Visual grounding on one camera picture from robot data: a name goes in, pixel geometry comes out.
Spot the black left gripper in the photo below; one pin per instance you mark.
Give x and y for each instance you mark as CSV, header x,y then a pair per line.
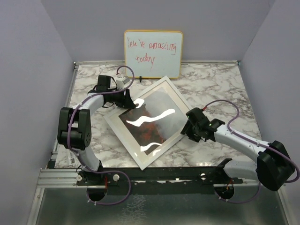
x,y
125,99

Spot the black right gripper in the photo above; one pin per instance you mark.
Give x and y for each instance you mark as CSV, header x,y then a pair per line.
x,y
187,129

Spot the white photo mat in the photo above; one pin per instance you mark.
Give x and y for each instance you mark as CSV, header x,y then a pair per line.
x,y
173,138

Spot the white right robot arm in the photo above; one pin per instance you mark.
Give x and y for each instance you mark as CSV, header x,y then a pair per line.
x,y
270,163

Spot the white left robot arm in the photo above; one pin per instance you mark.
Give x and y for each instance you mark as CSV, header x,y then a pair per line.
x,y
74,128

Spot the yellow-rimmed whiteboard with writing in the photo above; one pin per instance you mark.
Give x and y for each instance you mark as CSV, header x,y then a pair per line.
x,y
153,53

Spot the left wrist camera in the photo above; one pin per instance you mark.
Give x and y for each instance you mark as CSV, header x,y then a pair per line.
x,y
122,81

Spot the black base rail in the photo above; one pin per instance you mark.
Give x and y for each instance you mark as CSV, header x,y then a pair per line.
x,y
156,180

